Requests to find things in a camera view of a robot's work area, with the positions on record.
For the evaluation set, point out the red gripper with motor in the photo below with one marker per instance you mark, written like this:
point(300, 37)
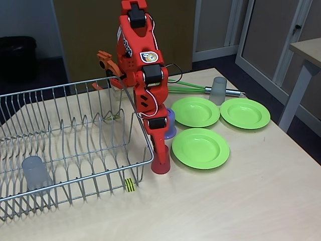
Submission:
point(157, 123)

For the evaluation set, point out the red plastic cup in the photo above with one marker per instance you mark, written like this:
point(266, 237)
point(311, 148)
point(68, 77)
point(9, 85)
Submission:
point(159, 169)

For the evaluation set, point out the purple plastic mug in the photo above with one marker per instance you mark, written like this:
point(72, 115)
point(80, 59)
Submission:
point(171, 125)

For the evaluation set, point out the grey translucent plastic cup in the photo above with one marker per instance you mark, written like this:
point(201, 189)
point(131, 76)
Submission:
point(35, 173)
point(217, 91)

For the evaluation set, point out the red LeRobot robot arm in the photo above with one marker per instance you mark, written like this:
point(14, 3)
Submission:
point(135, 40)

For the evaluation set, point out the green plastic plate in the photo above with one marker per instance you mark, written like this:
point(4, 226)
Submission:
point(200, 150)
point(245, 114)
point(195, 113)

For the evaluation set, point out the yellow black striped tape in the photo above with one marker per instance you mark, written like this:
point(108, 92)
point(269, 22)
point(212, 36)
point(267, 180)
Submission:
point(130, 185)

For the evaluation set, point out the yellow green tape piece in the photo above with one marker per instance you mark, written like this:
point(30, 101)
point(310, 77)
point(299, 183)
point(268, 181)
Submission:
point(115, 117)

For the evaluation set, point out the wooden base block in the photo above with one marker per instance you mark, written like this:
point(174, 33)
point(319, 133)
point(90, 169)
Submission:
point(119, 95)

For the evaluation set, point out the grey sliding door cabinet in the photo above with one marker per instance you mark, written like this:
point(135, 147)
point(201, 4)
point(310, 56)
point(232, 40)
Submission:
point(213, 25)
point(265, 50)

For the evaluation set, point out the brown partition board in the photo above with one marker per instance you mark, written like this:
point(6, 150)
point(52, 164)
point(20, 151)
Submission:
point(82, 37)

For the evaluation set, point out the black waste bin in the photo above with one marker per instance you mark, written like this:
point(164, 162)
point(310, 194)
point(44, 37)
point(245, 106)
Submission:
point(17, 57)

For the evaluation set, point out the beige side table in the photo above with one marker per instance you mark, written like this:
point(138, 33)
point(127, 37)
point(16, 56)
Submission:
point(308, 46)

